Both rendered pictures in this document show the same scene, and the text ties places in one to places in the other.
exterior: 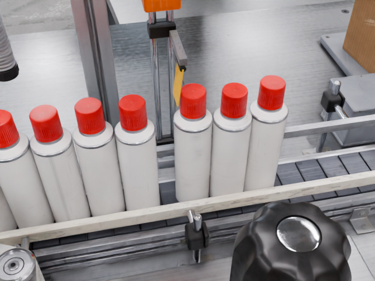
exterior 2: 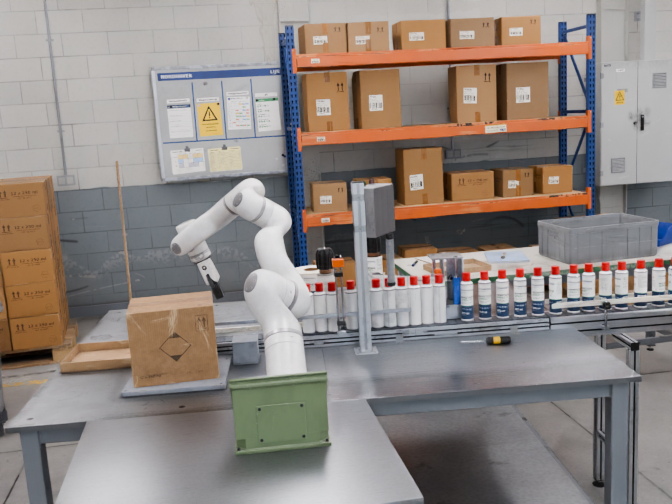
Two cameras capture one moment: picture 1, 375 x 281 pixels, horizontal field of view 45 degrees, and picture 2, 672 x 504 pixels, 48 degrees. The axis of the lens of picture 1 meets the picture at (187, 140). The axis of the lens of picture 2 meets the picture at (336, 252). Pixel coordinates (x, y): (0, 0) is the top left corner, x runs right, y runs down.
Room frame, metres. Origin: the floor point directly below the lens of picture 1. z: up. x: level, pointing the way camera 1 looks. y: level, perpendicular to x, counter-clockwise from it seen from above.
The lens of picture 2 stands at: (3.42, 0.45, 1.76)
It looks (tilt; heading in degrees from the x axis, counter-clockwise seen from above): 10 degrees down; 188
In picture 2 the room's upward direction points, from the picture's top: 3 degrees counter-clockwise
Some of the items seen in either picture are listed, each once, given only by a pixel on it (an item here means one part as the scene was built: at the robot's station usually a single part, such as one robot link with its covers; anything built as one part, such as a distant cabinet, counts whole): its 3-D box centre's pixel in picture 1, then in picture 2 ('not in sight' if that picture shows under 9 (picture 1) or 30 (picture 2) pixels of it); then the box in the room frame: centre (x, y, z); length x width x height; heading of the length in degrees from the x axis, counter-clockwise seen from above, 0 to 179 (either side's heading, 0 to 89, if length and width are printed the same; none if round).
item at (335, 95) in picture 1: (333, 128); not in sight; (0.57, -0.25, 0.91); 0.07 x 0.03 x 0.16; 12
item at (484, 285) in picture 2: not in sight; (484, 295); (0.32, 0.61, 0.98); 0.05 x 0.05 x 0.20
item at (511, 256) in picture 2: not in sight; (505, 256); (-1.38, 0.84, 0.81); 0.32 x 0.24 x 0.01; 3
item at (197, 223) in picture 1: (197, 241); not in sight; (0.36, -0.01, 0.89); 0.03 x 0.03 x 0.12; 12
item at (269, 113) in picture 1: (264, 140); (307, 308); (0.47, -0.11, 0.98); 0.05 x 0.05 x 0.20
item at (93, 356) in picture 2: not in sight; (106, 354); (0.63, -0.92, 0.85); 0.30 x 0.26 x 0.04; 102
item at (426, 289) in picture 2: not in sight; (426, 299); (0.37, 0.37, 0.98); 0.05 x 0.05 x 0.20
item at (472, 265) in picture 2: not in sight; (456, 267); (-1.05, 0.52, 0.82); 0.34 x 0.24 x 0.03; 113
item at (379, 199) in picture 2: not in sight; (373, 209); (0.49, 0.18, 1.38); 0.17 x 0.10 x 0.19; 157
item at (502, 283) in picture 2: not in sight; (502, 293); (0.30, 0.68, 0.98); 0.05 x 0.05 x 0.20
